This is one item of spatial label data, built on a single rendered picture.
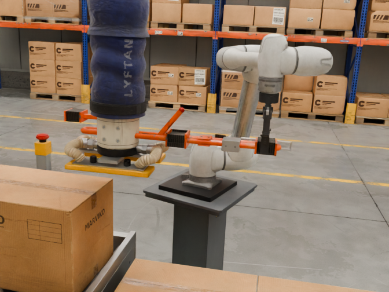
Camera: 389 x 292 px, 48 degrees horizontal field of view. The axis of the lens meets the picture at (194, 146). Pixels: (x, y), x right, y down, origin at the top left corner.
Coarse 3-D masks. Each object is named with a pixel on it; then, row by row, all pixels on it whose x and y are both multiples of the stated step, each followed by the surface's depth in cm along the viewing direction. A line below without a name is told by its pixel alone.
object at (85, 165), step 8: (72, 160) 176; (88, 160) 176; (96, 160) 173; (128, 160) 170; (72, 168) 171; (80, 168) 170; (88, 168) 170; (96, 168) 169; (104, 168) 169; (112, 168) 170; (120, 168) 169; (128, 168) 169; (136, 168) 170; (144, 168) 170; (152, 168) 172; (136, 176) 167; (144, 176) 166
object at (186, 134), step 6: (168, 132) 174; (174, 132) 178; (180, 132) 178; (186, 132) 173; (168, 138) 172; (174, 138) 171; (180, 138) 170; (186, 138) 171; (168, 144) 172; (174, 144) 171; (180, 144) 171; (186, 144) 173
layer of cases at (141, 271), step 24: (144, 264) 209; (168, 264) 210; (120, 288) 189; (144, 288) 190; (168, 288) 191; (192, 288) 191; (216, 288) 192; (240, 288) 193; (264, 288) 194; (288, 288) 195; (312, 288) 196; (336, 288) 196
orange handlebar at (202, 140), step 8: (88, 128) 182; (96, 128) 182; (136, 136) 175; (144, 136) 175; (152, 136) 174; (160, 136) 174; (192, 136) 176; (200, 136) 174; (208, 136) 174; (200, 144) 172; (208, 144) 171; (216, 144) 170; (240, 144) 169; (248, 144) 169
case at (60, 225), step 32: (0, 192) 181; (32, 192) 183; (64, 192) 184; (96, 192) 187; (0, 224) 176; (32, 224) 172; (64, 224) 169; (96, 224) 191; (0, 256) 180; (32, 256) 176; (64, 256) 172; (96, 256) 194; (0, 288) 184; (32, 288) 180; (64, 288) 176
